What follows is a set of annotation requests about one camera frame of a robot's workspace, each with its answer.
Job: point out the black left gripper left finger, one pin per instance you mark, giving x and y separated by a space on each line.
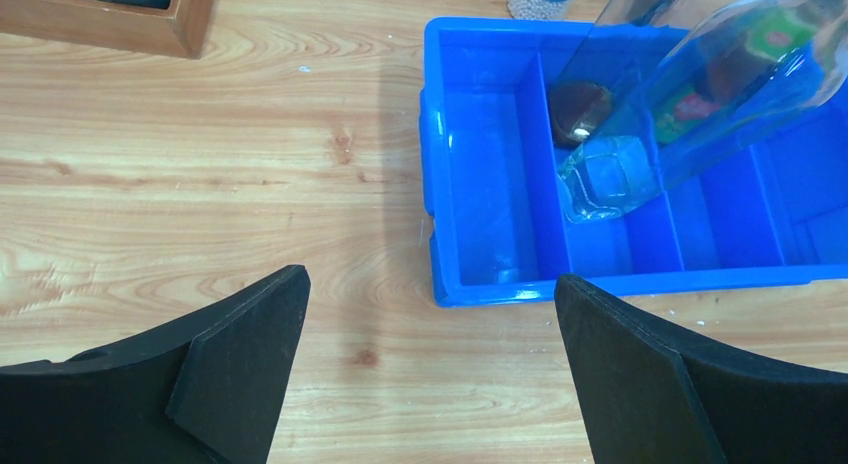
207 387

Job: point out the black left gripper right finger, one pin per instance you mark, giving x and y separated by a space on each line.
652 391

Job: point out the blue plastic divided bin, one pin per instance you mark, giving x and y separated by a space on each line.
774 214

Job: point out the clear glass oil bottle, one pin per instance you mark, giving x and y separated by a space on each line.
750 65

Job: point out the glass bottle with brown sauce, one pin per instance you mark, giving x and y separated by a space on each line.
624 45

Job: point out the white bead jar blue label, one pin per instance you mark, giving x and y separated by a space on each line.
541 10

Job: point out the wooden compartment tray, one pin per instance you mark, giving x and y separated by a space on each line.
179 30

